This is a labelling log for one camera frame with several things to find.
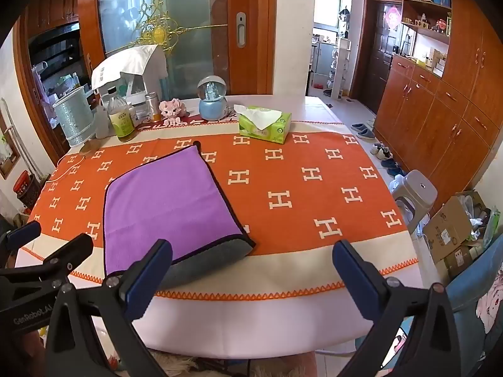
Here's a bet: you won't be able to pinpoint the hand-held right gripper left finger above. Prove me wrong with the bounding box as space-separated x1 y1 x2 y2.
45 239 174 377

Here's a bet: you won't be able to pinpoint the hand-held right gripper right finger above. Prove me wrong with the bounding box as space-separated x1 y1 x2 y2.
332 239 460 377

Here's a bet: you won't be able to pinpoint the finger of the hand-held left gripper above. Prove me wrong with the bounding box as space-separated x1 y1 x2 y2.
0 220 42 252
0 233 95 284

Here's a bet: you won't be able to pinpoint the purple towel with grey back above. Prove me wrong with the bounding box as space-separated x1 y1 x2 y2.
103 145 257 289

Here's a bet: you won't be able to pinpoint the red basket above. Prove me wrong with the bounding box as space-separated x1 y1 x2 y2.
14 171 42 209

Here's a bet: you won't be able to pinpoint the cardboard box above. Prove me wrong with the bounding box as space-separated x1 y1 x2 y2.
422 190 492 276

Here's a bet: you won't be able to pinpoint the grey plastic stool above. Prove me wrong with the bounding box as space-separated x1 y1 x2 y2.
393 170 438 236

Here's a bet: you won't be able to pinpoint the blue chair with printed cushion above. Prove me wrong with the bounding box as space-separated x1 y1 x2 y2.
393 236 503 377

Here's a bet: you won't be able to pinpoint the blue shoes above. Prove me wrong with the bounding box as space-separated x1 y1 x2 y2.
380 159 405 177

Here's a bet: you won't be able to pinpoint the orange printed blanket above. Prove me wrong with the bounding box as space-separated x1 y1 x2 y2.
15 120 419 299

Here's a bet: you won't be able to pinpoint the silver green bucket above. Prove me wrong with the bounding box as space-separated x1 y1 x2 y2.
52 87 97 148

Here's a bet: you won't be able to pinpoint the translucent white bottle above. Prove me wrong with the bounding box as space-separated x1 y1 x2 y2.
93 106 111 139

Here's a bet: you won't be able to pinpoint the white sneakers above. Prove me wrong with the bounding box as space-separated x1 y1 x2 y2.
370 143 393 160

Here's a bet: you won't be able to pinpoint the bottle with yellow liquid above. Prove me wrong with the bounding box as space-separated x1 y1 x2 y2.
107 86 136 143

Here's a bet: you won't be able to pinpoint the grey slippers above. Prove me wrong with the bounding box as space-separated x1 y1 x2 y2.
351 123 376 141

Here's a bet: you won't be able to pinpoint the metal jar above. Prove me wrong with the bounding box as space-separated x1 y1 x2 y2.
145 91 161 122

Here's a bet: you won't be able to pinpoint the pink plush toy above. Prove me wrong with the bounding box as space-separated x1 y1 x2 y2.
158 99 186 123

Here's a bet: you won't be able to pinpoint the green tissue box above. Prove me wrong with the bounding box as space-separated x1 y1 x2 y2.
234 104 292 145

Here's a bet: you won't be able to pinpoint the blue snow globe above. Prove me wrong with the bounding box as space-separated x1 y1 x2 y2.
196 76 229 121

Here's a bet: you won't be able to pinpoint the white appliance with cloth cover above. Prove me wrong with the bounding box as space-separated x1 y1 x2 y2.
91 45 169 107

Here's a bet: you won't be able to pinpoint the white shoe rack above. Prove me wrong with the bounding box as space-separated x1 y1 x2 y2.
329 37 351 100

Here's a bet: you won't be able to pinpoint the dark entry door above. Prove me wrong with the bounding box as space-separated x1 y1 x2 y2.
363 0 402 103

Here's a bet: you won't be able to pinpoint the gold door ornament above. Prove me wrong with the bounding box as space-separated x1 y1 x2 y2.
125 0 229 53

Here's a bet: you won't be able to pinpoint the pink door decoration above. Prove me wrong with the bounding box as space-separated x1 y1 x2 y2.
383 6 401 28

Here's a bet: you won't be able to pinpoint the glass sliding door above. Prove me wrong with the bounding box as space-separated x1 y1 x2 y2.
79 0 278 95

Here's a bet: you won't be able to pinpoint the wooden wall cabinet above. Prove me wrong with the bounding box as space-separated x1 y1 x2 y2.
373 0 503 205

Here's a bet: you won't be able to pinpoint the silver door handle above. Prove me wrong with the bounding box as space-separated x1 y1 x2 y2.
236 12 247 48

